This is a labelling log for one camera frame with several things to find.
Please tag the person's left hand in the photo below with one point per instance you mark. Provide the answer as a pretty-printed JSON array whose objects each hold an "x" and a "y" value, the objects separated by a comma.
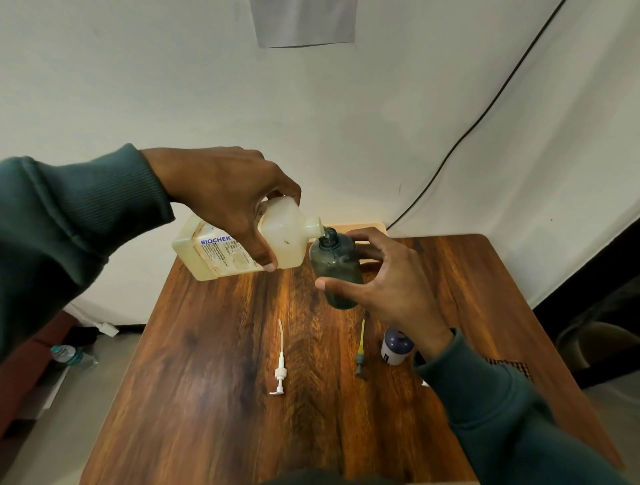
[{"x": 215, "y": 185}]

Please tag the person's right hand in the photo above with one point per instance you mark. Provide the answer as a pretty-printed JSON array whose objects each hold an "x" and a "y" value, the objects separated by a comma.
[{"x": 400, "y": 290}]

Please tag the person's left thumb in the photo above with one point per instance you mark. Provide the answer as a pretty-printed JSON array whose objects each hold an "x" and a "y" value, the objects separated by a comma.
[{"x": 255, "y": 242}]

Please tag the person's right thumb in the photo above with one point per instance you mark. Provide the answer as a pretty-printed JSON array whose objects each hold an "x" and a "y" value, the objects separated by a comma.
[{"x": 345, "y": 287}]

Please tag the person's right middle finger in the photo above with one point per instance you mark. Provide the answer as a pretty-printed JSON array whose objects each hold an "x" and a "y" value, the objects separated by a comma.
[{"x": 371, "y": 253}]

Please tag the dark teal plastic bottle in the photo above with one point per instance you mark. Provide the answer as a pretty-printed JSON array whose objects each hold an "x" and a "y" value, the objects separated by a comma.
[{"x": 337, "y": 265}]

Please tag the white translucent refill bottle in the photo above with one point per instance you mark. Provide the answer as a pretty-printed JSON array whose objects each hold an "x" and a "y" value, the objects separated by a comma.
[{"x": 220, "y": 252}]

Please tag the person's left forearm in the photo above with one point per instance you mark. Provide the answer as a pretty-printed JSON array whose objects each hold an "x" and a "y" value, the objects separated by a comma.
[{"x": 60, "y": 225}]

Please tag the person's right forearm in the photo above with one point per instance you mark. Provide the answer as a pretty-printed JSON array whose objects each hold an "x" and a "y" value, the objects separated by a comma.
[{"x": 500, "y": 424}]

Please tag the grey pump with yellow tube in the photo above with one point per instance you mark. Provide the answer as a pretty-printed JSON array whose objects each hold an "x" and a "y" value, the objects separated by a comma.
[{"x": 361, "y": 349}]

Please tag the small white bottle dark cap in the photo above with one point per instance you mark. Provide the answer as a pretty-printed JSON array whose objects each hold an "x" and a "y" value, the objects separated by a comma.
[{"x": 396, "y": 347}]

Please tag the white pump dispenser head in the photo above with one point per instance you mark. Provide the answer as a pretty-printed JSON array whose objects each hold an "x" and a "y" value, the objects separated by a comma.
[{"x": 280, "y": 372}]

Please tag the white plug adapter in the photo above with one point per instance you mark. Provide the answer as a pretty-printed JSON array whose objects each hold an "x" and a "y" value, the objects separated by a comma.
[{"x": 106, "y": 328}]

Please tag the checked cloth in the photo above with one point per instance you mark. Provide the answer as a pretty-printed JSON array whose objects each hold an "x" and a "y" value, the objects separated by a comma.
[{"x": 515, "y": 367}]

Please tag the clear plastic water bottle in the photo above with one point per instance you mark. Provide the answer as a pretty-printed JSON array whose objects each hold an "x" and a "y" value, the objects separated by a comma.
[{"x": 72, "y": 355}]

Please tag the grey paper sheet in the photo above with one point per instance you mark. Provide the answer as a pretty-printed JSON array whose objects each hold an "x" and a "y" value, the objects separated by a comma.
[{"x": 302, "y": 22}]

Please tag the beige chair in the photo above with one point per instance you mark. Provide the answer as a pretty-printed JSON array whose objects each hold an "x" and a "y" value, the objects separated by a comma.
[{"x": 597, "y": 344}]

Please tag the red-brown seat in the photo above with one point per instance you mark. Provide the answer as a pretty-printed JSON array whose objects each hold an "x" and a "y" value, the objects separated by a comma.
[{"x": 25, "y": 369}]

